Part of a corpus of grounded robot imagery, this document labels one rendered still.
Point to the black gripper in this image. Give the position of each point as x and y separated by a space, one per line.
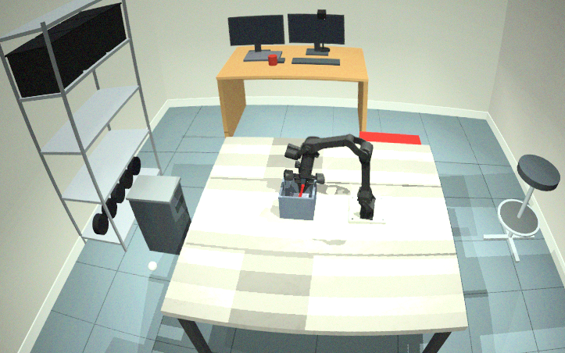
305 172

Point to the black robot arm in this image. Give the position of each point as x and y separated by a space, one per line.
309 150

